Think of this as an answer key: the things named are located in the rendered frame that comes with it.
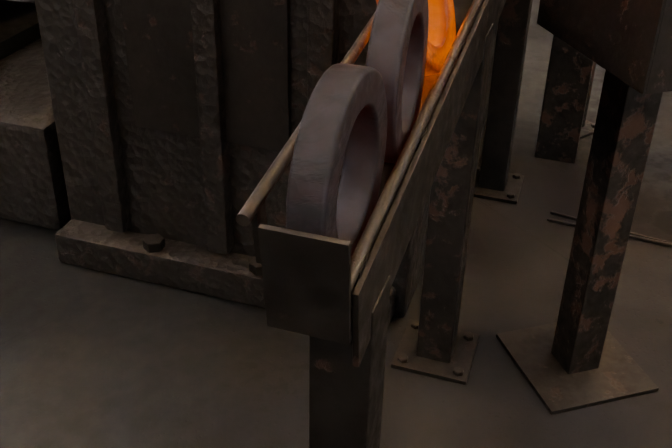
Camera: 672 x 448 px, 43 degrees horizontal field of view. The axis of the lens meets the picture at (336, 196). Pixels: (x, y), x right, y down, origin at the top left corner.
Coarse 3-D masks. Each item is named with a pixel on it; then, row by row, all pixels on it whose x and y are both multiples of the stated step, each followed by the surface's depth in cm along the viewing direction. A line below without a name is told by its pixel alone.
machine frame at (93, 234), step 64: (64, 0) 146; (128, 0) 140; (192, 0) 134; (256, 0) 133; (320, 0) 128; (64, 64) 152; (128, 64) 147; (192, 64) 143; (256, 64) 139; (320, 64) 133; (64, 128) 160; (128, 128) 155; (192, 128) 149; (256, 128) 145; (128, 192) 162; (192, 192) 157; (64, 256) 168; (128, 256) 162; (192, 256) 160
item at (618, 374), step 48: (576, 0) 112; (624, 0) 102; (576, 48) 114; (624, 48) 104; (624, 96) 117; (624, 144) 121; (624, 192) 126; (576, 240) 135; (624, 240) 131; (576, 288) 137; (528, 336) 151; (576, 336) 139; (576, 384) 141; (624, 384) 141
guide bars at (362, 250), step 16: (480, 0) 109; (464, 32) 102; (448, 64) 95; (432, 96) 90; (432, 112) 89; (416, 128) 85; (416, 144) 83; (400, 160) 80; (400, 176) 79; (384, 192) 76; (384, 208) 75; (368, 224) 73; (368, 240) 71; (352, 256) 69; (368, 256) 72; (352, 272) 68; (352, 288) 67
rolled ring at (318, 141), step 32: (352, 64) 70; (320, 96) 65; (352, 96) 65; (384, 96) 76; (320, 128) 64; (352, 128) 76; (384, 128) 78; (320, 160) 63; (352, 160) 78; (288, 192) 64; (320, 192) 63; (352, 192) 78; (288, 224) 65; (320, 224) 64; (352, 224) 76
